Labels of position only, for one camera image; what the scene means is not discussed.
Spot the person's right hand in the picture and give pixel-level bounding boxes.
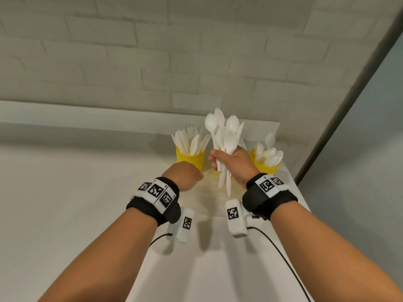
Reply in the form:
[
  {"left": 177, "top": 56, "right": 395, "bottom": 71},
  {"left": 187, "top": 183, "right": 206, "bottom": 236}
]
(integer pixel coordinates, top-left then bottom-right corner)
[{"left": 208, "top": 146, "right": 260, "bottom": 190}]

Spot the person's left hand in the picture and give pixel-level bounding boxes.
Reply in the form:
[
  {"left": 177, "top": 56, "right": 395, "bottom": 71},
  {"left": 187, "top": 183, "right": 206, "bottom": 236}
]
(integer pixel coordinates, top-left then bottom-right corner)
[{"left": 162, "top": 161, "right": 204, "bottom": 192}]

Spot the bunch of white plastic spoons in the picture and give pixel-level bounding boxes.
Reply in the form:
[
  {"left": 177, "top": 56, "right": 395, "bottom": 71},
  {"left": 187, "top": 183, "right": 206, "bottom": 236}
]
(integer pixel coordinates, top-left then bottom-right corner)
[
  {"left": 254, "top": 133, "right": 284, "bottom": 167},
  {"left": 205, "top": 108, "right": 245, "bottom": 197}
]

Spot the person's right forearm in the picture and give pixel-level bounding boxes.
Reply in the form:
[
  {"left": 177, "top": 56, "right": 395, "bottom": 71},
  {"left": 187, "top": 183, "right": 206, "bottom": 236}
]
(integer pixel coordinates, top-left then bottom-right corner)
[{"left": 270, "top": 200, "right": 403, "bottom": 302}]

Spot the person's left forearm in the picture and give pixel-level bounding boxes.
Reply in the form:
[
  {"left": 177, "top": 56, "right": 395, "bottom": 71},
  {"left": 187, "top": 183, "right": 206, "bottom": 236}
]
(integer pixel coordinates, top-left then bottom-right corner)
[{"left": 38, "top": 207, "right": 158, "bottom": 302}]

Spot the yellow paper cup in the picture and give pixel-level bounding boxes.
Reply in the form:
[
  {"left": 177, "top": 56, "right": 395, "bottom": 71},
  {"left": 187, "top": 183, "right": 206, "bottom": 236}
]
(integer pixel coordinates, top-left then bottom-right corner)
[
  {"left": 176, "top": 146, "right": 206, "bottom": 172},
  {"left": 249, "top": 149, "right": 281, "bottom": 174}
]

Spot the bunch of white plastic knives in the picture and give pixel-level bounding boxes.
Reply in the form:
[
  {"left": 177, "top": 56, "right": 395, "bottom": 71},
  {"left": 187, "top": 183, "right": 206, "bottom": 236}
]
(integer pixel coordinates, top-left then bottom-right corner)
[{"left": 171, "top": 126, "right": 211, "bottom": 156}]

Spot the black wrist band with markers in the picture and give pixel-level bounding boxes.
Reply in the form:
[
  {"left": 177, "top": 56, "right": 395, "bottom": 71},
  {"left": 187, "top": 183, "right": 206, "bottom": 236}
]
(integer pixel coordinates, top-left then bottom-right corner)
[
  {"left": 242, "top": 173, "right": 298, "bottom": 221},
  {"left": 126, "top": 177, "right": 182, "bottom": 227}
]

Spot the white wrist camera with marker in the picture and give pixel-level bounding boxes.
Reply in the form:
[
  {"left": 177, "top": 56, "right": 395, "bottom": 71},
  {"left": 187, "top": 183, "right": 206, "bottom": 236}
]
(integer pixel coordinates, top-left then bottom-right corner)
[
  {"left": 166, "top": 208, "right": 194, "bottom": 244},
  {"left": 225, "top": 199, "right": 249, "bottom": 239}
]

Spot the black cable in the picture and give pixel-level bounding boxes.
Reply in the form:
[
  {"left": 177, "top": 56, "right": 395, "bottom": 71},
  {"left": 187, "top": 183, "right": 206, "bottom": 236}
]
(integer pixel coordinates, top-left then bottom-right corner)
[
  {"left": 247, "top": 226, "right": 312, "bottom": 302},
  {"left": 149, "top": 233, "right": 172, "bottom": 247}
]

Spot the dark grey corner post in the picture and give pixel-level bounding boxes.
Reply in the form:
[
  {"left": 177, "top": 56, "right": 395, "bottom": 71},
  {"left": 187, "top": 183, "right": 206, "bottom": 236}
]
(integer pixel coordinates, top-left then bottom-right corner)
[{"left": 295, "top": 9, "right": 403, "bottom": 186}]

